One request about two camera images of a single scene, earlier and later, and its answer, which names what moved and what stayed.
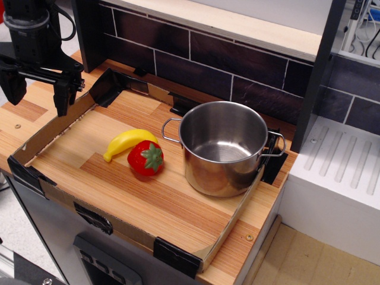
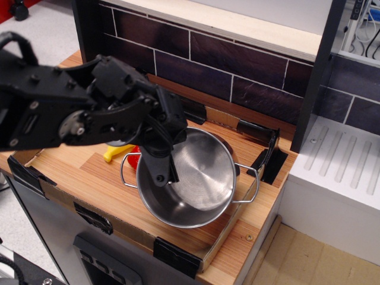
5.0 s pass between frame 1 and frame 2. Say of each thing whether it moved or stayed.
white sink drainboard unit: stayed
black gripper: moved
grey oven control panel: stayed
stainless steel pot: moved
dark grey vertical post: stayed
